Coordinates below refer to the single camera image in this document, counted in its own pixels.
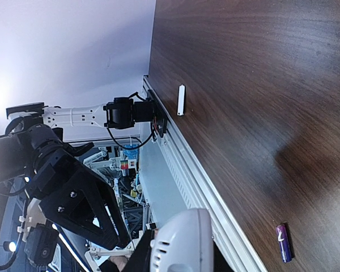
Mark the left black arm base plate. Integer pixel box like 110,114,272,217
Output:
147,89,168,138

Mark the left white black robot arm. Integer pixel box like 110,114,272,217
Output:
0,97,156,250

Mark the white battery cover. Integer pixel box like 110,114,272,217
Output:
177,84,186,116

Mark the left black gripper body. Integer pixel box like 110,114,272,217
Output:
25,148,85,227

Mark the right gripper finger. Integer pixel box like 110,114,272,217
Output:
99,229,158,272

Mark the white slotted cable duct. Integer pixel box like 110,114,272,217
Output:
139,136,207,227

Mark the white remote control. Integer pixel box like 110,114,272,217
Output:
150,209,214,271

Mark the curved aluminium front rail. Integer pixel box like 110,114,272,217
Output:
142,74,269,272

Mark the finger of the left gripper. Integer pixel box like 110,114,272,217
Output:
61,142,94,157
57,167,130,250

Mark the purple AA battery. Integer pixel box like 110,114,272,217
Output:
275,223,294,263

